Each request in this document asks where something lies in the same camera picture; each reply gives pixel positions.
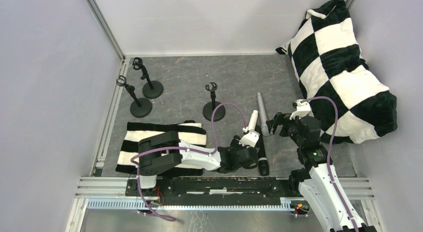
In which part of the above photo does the black microphone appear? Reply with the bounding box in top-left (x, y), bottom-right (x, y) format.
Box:
top-left (255, 125), bottom-right (270, 176)

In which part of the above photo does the white cable duct strip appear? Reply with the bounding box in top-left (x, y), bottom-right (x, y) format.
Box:
top-left (87, 199), bottom-right (294, 212)

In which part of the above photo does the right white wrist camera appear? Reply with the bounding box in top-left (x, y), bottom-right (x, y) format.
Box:
top-left (290, 99), bottom-right (311, 120)

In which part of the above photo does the black mic stand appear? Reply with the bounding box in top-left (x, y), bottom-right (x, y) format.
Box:
top-left (132, 57), bottom-right (164, 99)
top-left (116, 75), bottom-right (153, 118)
top-left (203, 82), bottom-right (226, 122)

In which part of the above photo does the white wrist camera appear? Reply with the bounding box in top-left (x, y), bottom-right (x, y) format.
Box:
top-left (239, 127), bottom-right (260, 147)
top-left (290, 99), bottom-right (311, 120)

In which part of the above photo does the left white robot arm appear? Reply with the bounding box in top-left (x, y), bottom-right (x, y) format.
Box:
top-left (131, 130), bottom-right (262, 189)

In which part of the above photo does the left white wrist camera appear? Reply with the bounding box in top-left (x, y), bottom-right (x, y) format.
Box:
top-left (239, 127), bottom-right (260, 147)

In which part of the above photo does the black mic stand back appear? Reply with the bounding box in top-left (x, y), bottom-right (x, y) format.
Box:
top-left (132, 57), bottom-right (164, 99)

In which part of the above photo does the black white striped cloth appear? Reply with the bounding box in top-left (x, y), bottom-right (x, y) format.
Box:
top-left (115, 121), bottom-right (207, 174)

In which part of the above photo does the black white checkered pillow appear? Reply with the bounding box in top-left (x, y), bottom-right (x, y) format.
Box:
top-left (276, 0), bottom-right (398, 144)

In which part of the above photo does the silver grey microphone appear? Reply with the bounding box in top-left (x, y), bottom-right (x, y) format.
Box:
top-left (257, 92), bottom-right (270, 136)

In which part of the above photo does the white microphone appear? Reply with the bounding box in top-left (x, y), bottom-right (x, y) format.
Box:
top-left (247, 110), bottom-right (259, 131)

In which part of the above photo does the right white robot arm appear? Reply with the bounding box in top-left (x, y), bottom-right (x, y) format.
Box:
top-left (266, 112), bottom-right (377, 232)

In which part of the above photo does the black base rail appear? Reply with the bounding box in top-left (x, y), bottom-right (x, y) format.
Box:
top-left (142, 177), bottom-right (301, 206)

